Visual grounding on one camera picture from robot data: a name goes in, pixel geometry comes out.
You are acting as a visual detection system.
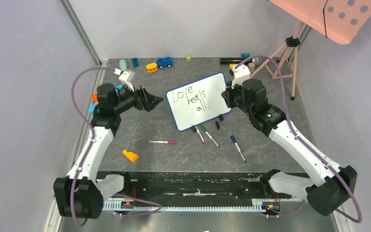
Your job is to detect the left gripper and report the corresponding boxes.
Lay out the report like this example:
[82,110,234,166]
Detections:
[113,81,162,114]

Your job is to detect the black marker cap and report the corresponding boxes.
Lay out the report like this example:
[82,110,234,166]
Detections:
[215,121,220,130]

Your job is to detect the blue framed whiteboard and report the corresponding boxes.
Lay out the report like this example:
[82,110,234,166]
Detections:
[166,72,231,131]

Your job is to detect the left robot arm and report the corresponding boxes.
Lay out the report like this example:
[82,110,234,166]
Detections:
[53,83,163,219]

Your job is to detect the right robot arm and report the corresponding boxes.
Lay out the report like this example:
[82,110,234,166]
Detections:
[221,79,357,216]

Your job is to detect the blue whiteboard marker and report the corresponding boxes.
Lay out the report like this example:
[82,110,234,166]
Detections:
[230,135,247,162]

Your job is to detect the green whiteboard marker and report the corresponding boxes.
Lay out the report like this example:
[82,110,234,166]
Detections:
[200,125,220,148]

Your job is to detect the pink whiteboard marker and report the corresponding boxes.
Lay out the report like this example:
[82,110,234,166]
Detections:
[147,140,177,145]

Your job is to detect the red whiteboard marker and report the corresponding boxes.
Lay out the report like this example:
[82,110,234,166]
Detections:
[194,126,205,144]

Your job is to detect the yellow oval toy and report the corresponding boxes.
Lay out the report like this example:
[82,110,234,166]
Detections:
[146,62,158,73]

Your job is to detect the tan wooden cube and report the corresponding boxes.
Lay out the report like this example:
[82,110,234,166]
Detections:
[248,62,256,71]

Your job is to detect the dark blue block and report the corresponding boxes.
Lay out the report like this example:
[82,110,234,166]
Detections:
[132,58,139,68]

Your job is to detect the black cylinder flashlight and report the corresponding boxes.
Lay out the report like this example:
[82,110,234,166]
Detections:
[220,57,262,65]

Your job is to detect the teal block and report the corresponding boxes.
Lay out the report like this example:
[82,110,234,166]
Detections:
[241,53,250,58]

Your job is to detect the blue toy car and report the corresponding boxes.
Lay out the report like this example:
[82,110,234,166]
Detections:
[157,57,173,69]

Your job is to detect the mint green toy tube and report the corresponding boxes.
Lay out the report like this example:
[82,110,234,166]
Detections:
[119,59,128,71]

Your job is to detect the orange toy piece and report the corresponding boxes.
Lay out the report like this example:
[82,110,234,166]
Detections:
[91,94,98,103]

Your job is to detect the yellow wedge block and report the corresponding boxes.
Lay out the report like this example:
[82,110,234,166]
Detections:
[122,149,139,163]

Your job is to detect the light blue toy tube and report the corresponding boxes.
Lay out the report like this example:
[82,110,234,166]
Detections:
[87,84,124,115]

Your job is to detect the pink tripod stand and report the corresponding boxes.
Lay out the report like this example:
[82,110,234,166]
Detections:
[250,21,305,101]

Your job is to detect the pink perforated panel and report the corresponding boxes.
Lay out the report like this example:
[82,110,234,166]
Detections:
[270,0,371,44]

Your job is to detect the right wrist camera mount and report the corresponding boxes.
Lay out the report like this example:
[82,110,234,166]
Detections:
[230,64,251,88]

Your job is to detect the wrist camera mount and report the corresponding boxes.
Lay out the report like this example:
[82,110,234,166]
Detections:
[230,64,251,88]
[114,69,135,92]

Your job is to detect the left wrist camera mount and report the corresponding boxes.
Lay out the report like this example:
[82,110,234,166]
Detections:
[114,69,135,92]

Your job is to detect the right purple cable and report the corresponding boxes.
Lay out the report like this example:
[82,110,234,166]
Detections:
[233,54,363,224]

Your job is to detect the purple cable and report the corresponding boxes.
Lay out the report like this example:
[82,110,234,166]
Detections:
[233,54,363,224]
[70,66,162,227]

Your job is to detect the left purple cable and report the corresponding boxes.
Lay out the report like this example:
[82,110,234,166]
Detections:
[70,66,162,227]

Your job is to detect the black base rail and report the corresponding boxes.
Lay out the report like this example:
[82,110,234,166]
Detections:
[96,170,326,208]

